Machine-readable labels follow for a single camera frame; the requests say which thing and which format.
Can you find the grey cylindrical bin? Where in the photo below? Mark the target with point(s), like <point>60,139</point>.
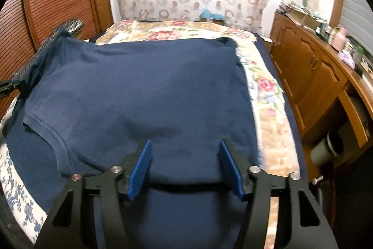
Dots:
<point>328,148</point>

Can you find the navy blue printed t-shirt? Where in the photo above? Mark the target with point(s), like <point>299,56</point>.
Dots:
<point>91,104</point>

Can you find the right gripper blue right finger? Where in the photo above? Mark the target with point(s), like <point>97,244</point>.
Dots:
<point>235,168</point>

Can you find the lilac cloth on sideboard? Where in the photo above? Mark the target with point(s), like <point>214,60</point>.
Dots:
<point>346,58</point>

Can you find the light blue cloth bundle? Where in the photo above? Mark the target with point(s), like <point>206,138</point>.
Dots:
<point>208,15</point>

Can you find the pink floral beige blanket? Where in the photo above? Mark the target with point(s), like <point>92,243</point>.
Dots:
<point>239,98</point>

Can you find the blue floral white quilt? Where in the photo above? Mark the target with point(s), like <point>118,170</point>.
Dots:
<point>24,157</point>

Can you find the wooden sideboard cabinet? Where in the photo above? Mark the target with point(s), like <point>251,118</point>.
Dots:
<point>324,93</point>

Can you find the pink bottle on sideboard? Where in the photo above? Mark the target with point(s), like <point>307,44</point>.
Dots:
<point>339,39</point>

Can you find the grey window roller blind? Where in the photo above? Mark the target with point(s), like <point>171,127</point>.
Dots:
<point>356,17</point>

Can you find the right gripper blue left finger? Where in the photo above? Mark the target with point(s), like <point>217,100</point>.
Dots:
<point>137,169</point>

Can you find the brown louvered wardrobe door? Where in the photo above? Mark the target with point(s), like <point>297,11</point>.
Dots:
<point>25,24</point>

